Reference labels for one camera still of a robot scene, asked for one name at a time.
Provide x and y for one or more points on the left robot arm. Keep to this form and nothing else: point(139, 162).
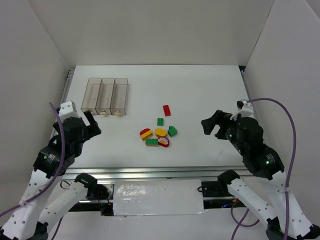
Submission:
point(33, 218)

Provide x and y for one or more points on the red rounded lego piece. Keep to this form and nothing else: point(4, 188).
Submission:
point(146, 130)

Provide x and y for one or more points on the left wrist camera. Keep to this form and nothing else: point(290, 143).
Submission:
point(68, 108)

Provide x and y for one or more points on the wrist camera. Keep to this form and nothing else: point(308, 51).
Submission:
point(68, 108)
point(245, 109)

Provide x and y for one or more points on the small green square lego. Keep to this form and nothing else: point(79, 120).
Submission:
point(160, 121)

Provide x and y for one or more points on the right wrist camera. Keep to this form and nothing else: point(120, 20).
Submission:
point(245, 109)

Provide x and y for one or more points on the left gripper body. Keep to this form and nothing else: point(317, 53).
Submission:
point(87, 127)

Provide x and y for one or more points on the white taped cover panel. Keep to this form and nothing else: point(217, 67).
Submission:
point(157, 198)

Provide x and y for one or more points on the green lego plate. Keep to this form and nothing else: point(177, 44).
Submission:
point(151, 141)

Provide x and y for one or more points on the red white flower lego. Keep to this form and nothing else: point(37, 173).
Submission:
point(163, 142)

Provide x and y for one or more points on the green lego with number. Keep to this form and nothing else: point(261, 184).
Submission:
point(172, 131)

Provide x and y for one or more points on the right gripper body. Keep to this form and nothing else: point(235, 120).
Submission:
point(220, 124)

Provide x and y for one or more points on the middle clear container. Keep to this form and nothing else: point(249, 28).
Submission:
point(104, 99)

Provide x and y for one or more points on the red rectangular lego brick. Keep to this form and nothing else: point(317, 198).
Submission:
point(166, 110)

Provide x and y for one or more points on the yellow rounded lego brick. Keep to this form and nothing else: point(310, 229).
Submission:
point(160, 132)

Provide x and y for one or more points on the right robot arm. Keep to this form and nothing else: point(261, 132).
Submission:
point(282, 217)

